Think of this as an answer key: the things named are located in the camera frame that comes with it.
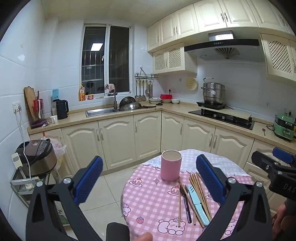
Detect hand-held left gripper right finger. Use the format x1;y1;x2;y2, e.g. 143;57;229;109
196;154;273;241

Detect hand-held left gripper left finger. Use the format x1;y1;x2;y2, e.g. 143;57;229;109
25;156;104;241

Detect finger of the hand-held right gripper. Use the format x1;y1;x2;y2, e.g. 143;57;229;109
251;151;282;173
273;147;296;166

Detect bundle of wooden chopsticks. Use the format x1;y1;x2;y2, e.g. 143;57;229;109
179;172;213;229

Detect black-handled metal spoon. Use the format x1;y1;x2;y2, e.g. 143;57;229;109
180;185;192;224

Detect pink cup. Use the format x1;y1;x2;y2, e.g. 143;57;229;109
161;150;183;182

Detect wooden chopstick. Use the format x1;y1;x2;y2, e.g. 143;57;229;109
178;176;182;227

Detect person's right hand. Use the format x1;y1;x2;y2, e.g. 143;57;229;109
272;202;296;241

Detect person's left hand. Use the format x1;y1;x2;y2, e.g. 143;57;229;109
134;233;154;241

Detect green electric cooker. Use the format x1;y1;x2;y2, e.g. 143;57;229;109
272;109;296;141

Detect white plastic bag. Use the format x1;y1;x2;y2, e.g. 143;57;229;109
41;137;67;169

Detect cream lower cabinets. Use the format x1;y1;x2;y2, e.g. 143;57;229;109
29;111;296;209

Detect cream cabinets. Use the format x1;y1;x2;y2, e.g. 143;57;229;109
147;0;296;52
29;111;296;209

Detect brown rice cooker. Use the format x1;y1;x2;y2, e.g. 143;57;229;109
16;138;58;178

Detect black gas stove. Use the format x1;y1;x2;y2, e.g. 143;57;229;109
188;109;255;130

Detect pink checked tablecloth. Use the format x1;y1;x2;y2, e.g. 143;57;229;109
121;170;255;241

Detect glass shelf cart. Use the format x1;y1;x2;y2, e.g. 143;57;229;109
10;170;70;226

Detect steel sink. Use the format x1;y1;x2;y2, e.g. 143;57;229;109
85;108;121;117

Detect black induction cooker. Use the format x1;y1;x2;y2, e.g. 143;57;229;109
196;101;227;110

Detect black electric kettle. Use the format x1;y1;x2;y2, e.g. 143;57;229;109
55;100;69;120

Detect purple tray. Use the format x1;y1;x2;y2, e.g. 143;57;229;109
31;119;50;129

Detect steel faucet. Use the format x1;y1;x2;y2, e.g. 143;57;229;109
105;84;118;111

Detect steel steamer pot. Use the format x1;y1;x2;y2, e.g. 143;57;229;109
201;77;226;105

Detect steel bowl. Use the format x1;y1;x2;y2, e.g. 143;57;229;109
119;102;142;111

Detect steel colander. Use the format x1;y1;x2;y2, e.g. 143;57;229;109
119;96;137;108

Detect red utensil holder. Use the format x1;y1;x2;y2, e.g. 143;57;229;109
32;91;45;121

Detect wooden cutting board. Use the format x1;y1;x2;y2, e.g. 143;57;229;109
24;86;38;122

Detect round yellow plate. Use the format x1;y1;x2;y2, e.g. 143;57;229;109
186;77;198;90

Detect cream lattice door cabinet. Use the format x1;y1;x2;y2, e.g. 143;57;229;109
260;34;296;81
152;43;198;75

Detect sliding window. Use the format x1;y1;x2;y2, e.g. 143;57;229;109
81;23;131;96

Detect cream upper cabinets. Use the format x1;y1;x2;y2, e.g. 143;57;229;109
147;0;296;52

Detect black power cable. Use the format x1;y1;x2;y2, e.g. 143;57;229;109
252;120;274;131

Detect white power cable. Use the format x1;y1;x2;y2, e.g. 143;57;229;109
15;111;37;186

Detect wall utensil rack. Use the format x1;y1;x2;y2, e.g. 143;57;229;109
135;67;159;80

